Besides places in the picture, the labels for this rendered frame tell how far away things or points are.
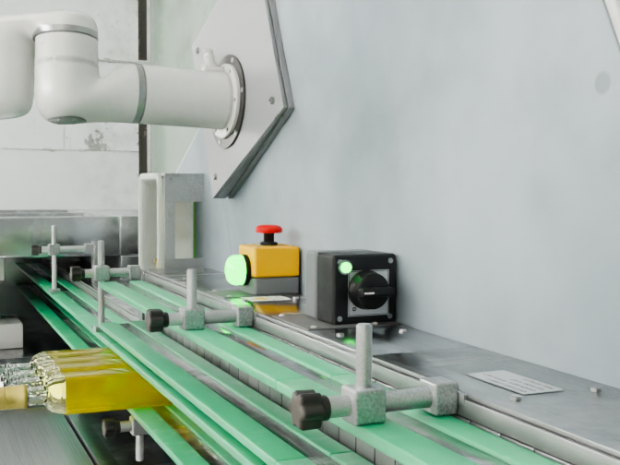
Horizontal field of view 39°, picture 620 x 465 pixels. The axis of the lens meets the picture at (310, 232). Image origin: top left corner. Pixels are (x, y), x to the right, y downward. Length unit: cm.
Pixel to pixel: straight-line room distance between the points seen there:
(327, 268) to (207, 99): 53
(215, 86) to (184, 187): 33
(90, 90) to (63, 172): 389
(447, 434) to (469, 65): 40
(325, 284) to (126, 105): 54
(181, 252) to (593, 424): 122
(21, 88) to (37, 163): 382
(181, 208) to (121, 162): 362
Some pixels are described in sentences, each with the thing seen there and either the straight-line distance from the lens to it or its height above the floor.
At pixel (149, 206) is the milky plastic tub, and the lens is 188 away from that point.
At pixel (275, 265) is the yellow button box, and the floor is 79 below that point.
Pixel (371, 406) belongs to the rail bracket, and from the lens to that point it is 66.
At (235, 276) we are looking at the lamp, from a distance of 127.
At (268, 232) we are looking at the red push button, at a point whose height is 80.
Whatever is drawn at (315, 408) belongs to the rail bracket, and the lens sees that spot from 64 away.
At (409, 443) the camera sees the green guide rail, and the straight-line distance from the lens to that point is 63.
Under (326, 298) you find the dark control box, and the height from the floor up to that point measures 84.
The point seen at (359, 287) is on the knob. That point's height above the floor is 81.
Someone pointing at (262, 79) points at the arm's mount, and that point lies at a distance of 139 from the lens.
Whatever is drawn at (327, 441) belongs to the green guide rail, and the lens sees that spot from 89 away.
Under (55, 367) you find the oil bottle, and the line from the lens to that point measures 144.
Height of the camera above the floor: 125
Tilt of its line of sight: 24 degrees down
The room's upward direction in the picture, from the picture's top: 91 degrees counter-clockwise
